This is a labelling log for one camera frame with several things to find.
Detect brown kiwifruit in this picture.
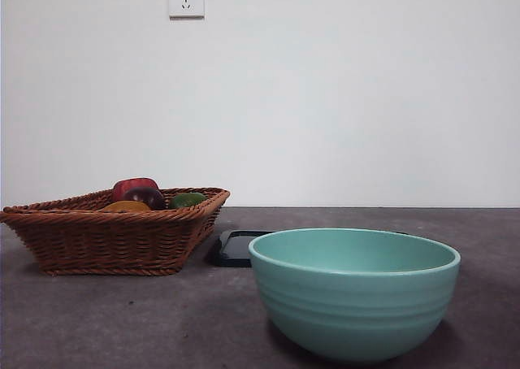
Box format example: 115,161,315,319
101,200,152,213

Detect teal ribbed bowl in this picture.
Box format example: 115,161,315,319
248,228,462,366

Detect green avocado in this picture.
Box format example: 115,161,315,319
167,192,208,211

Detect dark green rectangular tray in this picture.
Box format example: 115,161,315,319
207,229,410,269

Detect dark purple plum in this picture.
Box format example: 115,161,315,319
121,186,167,211

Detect red apple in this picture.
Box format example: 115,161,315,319
111,176,160,207

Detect brown wicker basket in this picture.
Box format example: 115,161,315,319
0,186,232,276

